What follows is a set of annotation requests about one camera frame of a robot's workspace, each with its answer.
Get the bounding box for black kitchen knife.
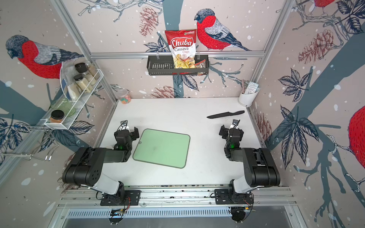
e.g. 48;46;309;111
207;110;245;119

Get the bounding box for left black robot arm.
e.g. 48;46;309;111
62;123;139;200

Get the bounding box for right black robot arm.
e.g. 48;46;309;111
219;125;281;195

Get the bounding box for green cutting board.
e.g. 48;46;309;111
133;129;191;169

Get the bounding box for white utensil cup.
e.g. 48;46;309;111
238;88;260;107

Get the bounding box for clear candy jar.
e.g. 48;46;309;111
117;89;131;104

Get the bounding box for packet in utensil cup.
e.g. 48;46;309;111
244;82;259;94

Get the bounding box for green glass bowl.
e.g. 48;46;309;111
50;98;76;117

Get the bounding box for short orange spice jar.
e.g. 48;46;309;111
49;110;65;124

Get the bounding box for small dark snack packet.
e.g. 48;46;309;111
195;59;207;69

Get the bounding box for black lid spice jar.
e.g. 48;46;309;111
75;62;97;86
74;74;92;93

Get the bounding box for red cassava chips bag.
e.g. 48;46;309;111
165;29;197;69

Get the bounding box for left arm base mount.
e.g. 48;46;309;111
100;190;141;207

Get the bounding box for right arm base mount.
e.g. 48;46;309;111
213;189;254;205

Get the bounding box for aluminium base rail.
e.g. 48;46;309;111
56;184;298;209

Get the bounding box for clear acrylic wall shelf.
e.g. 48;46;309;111
45;60;104;130

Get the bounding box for black wire wall basket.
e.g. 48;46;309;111
147;55;209;76

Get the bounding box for wire wall rack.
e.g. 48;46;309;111
1;126;60;162

